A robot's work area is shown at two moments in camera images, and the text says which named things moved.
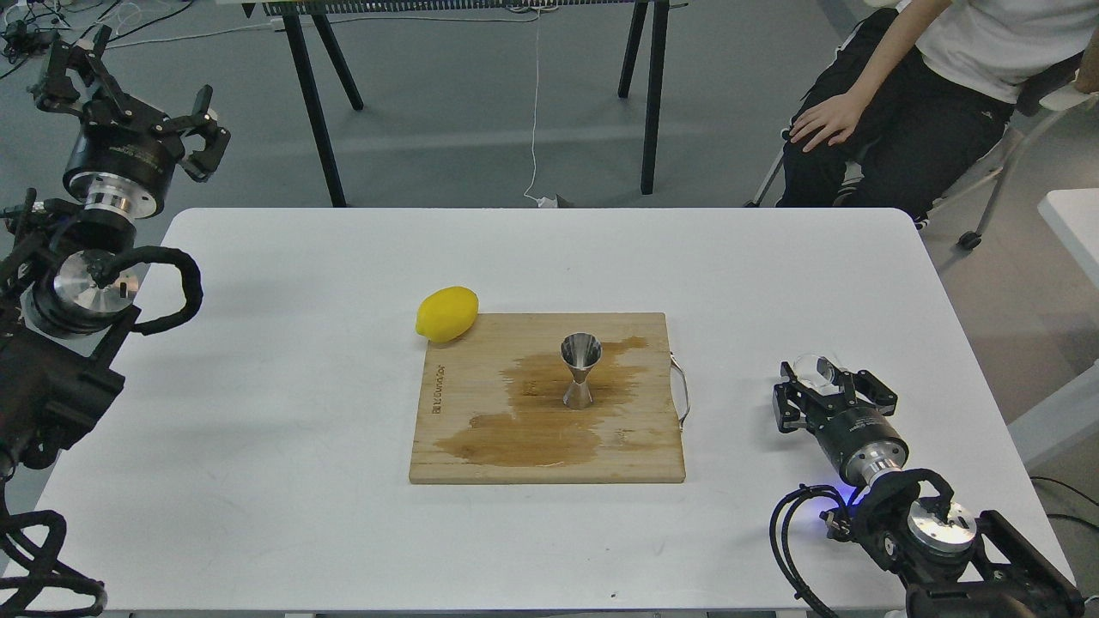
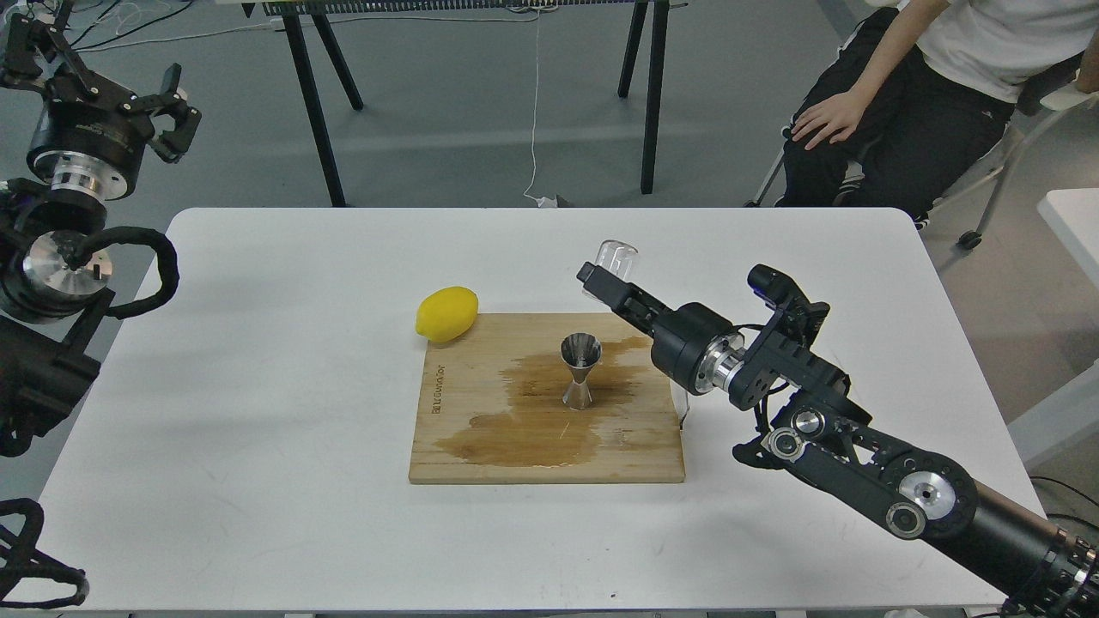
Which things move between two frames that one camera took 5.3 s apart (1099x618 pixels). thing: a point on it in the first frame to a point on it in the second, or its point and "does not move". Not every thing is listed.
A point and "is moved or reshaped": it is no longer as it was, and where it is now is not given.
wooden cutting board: x=491 y=409 does not move
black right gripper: x=863 y=439 to x=695 y=347
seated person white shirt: x=921 y=91 does not move
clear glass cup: x=819 y=370 is moved or reshaped
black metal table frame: x=293 y=12 does not move
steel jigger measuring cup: x=579 y=352 does not move
